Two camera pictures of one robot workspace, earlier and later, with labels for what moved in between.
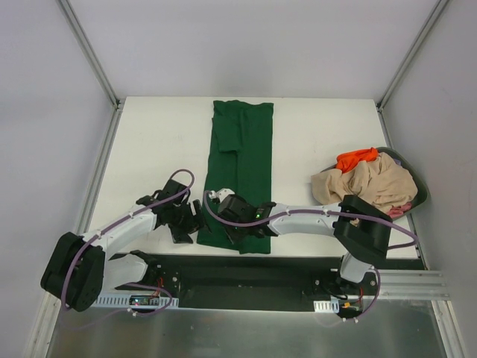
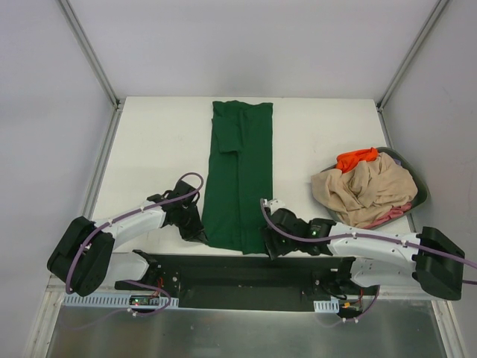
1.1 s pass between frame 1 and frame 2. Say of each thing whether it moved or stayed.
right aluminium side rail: stayed
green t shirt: stayed
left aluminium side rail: stayed
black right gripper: moved
